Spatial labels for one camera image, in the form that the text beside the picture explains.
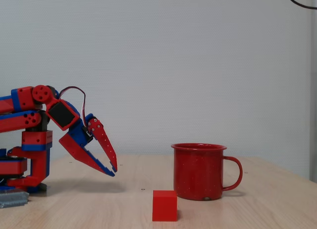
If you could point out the blue gripper, black servo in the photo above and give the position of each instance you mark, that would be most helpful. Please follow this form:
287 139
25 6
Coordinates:
77 139

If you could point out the red cube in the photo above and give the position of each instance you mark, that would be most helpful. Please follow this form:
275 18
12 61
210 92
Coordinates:
164 206

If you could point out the red enamel mug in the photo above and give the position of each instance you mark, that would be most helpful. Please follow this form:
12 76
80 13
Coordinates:
198 172

